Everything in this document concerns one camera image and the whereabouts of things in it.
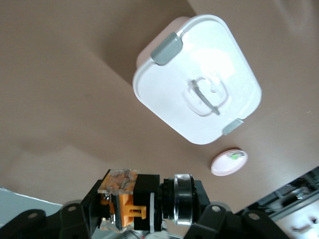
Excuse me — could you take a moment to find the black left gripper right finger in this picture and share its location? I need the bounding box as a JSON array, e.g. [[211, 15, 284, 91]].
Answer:
[[184, 179, 292, 239]]

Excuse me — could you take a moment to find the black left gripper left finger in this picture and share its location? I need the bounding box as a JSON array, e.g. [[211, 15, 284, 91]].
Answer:
[[0, 179, 112, 239]]

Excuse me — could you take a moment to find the pink round plate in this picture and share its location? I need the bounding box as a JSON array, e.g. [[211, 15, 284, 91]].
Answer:
[[210, 148, 249, 177]]

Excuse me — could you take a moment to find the pink lunch box white lid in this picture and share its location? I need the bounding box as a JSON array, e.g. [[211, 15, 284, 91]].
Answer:
[[132, 14, 263, 145]]

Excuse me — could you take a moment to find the brown table cover mat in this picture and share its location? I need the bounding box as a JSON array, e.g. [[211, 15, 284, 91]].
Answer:
[[0, 0, 319, 225]]

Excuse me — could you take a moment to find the orange push button switch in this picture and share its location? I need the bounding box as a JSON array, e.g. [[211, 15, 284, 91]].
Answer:
[[97, 169, 195, 234]]

